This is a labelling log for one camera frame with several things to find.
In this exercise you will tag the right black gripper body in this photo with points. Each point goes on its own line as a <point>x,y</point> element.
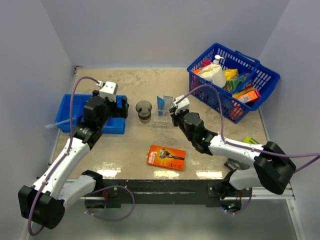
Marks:
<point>178,119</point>

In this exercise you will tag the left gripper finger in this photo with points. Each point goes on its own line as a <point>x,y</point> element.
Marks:
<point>122,112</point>
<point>124,102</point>

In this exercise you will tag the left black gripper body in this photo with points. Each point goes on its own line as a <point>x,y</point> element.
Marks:
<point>109,105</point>

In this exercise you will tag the dark smoked plastic cup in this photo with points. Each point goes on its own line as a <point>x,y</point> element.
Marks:
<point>144,111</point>

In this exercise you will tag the white toothbrush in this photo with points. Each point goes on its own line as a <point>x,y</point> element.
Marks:
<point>50,126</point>

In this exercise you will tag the white toothpaste tube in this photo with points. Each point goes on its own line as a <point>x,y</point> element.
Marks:
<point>167,102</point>

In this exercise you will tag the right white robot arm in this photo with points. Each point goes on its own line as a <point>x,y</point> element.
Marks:
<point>268,167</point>

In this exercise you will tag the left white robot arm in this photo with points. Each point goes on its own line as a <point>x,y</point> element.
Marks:
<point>65,162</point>

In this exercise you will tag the clear textured acrylic tray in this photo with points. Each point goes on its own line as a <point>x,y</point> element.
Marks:
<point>150,123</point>

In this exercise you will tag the blue plastic bin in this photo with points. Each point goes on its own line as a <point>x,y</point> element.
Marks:
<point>115,126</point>

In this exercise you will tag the orange razor box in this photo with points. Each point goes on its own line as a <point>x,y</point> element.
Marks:
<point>166,157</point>

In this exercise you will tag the green sponge pack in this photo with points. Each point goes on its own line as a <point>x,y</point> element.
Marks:
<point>233,82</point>

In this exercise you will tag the blue shopping basket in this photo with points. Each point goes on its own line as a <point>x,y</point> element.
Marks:
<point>220,99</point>

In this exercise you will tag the small red box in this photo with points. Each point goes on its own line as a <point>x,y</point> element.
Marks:
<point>206,62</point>

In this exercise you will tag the yellow sponge pack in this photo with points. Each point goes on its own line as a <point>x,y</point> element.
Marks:
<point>230,73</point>

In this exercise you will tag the black green razor package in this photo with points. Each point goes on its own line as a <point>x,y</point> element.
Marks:
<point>233,164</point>

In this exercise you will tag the white pump bottle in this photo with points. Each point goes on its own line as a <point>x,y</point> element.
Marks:
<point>217,59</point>

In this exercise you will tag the orange pink box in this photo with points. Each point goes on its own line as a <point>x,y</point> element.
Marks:
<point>247,95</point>

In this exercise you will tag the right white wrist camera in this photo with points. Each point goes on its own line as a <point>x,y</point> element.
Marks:
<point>179,104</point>

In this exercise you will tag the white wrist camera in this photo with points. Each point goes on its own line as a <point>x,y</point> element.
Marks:
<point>179,104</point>
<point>108,90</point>

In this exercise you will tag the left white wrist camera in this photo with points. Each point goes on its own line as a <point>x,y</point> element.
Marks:
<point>108,90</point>

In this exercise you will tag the black aluminium base frame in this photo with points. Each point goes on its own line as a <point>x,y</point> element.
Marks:
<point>115,192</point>

